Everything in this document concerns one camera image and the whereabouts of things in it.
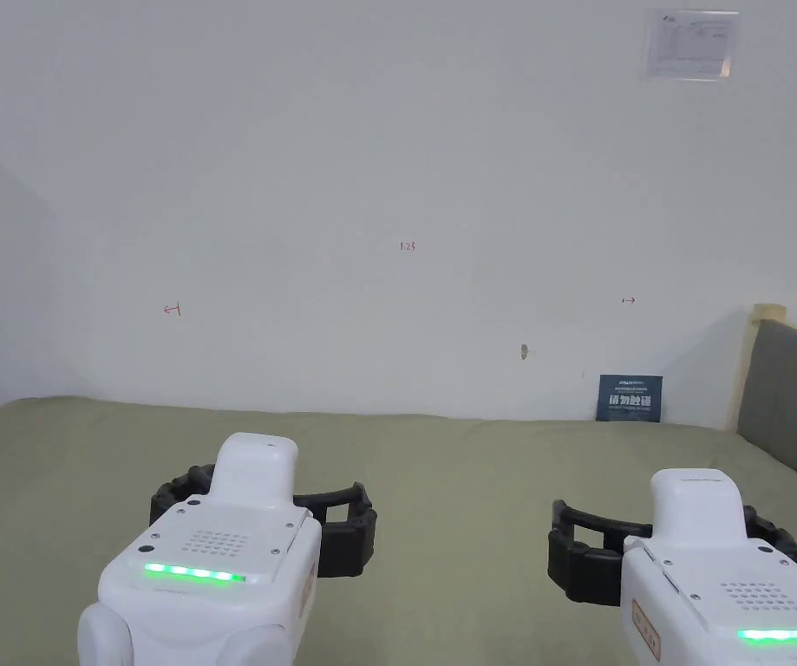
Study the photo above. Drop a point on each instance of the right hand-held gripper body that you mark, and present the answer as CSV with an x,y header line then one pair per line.
x,y
717,596

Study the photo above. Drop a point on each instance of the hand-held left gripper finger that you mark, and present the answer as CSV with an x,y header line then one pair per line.
x,y
175,487
356,531

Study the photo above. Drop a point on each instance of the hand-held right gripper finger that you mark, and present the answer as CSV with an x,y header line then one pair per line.
x,y
582,565
776,538

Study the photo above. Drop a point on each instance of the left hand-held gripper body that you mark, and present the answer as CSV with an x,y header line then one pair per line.
x,y
224,555

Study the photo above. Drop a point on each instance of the bed with pale green sheet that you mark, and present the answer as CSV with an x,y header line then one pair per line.
x,y
453,499

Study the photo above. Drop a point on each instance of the dark blue sign card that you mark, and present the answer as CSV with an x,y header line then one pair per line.
x,y
630,398

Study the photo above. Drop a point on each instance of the paper notice in clear holder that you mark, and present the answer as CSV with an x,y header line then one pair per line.
x,y
692,41

